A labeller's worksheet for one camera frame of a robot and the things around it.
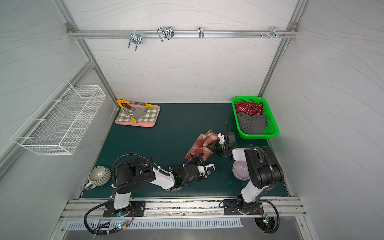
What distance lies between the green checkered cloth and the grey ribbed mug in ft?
1.26

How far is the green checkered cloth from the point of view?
111 cm

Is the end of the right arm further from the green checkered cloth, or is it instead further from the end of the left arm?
the green checkered cloth

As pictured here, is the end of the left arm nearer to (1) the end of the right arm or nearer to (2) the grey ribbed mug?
(1) the end of the right arm
